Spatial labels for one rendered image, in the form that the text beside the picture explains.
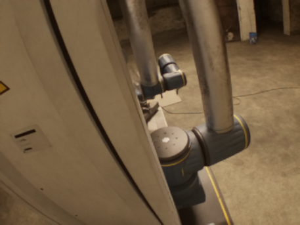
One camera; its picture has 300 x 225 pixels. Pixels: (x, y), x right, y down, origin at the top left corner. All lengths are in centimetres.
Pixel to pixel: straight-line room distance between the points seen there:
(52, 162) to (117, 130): 17
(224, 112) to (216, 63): 20
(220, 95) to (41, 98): 56
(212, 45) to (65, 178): 57
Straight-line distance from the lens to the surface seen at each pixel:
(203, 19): 58
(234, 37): 636
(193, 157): 67
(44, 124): 26
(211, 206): 116
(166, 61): 105
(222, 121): 68
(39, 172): 37
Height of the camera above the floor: 143
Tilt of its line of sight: 33 degrees down
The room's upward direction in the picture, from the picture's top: 17 degrees counter-clockwise
